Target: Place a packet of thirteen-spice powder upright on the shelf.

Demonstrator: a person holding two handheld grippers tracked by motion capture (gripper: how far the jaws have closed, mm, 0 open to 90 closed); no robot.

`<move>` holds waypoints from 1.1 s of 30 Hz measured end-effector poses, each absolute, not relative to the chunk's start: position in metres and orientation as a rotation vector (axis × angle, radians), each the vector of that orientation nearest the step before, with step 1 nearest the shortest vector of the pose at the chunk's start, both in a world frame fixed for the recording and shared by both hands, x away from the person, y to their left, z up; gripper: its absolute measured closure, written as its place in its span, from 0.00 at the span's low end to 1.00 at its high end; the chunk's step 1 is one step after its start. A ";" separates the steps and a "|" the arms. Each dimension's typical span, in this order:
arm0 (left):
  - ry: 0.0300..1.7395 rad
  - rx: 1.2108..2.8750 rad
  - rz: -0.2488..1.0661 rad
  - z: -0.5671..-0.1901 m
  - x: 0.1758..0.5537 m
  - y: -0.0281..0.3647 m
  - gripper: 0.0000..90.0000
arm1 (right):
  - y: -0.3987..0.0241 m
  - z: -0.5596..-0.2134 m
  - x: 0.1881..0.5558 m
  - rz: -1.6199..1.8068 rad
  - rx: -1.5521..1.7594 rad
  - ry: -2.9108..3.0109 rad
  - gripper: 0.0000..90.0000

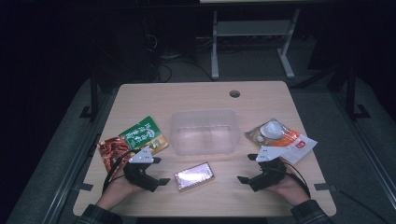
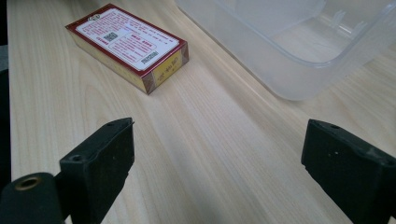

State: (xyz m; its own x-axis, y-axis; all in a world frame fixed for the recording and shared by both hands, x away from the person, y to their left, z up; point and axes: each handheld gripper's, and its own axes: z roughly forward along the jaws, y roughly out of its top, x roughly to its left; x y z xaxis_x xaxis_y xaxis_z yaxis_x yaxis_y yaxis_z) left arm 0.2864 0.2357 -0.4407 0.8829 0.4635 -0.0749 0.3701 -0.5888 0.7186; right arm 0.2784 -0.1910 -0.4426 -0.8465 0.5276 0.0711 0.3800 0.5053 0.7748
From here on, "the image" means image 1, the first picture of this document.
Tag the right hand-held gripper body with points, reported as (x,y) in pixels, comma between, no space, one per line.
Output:
(269,175)

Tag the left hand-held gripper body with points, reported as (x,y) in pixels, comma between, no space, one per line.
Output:
(140,174)

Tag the green and red snack packet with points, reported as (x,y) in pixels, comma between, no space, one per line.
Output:
(141,135)

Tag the shiny pink snack packet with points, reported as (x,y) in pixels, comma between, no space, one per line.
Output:
(194,176)

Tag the clear plastic container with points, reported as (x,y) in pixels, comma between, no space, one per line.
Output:
(204,132)

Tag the person's right hand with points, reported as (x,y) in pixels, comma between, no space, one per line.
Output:
(291,191)

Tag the person's left hand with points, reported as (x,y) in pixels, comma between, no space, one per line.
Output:
(116,193)

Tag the orange and white snack packet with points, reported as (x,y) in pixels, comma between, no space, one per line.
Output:
(289,140)

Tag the black tape strip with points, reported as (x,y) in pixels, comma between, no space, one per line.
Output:
(83,187)
(324,187)

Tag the black metal stand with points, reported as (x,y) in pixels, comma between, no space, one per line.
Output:
(94,93)
(351,93)

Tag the metal floor rail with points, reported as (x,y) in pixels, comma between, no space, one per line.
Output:
(367,149)
(73,174)

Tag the white metal desk frame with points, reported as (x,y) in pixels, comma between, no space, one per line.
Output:
(253,28)

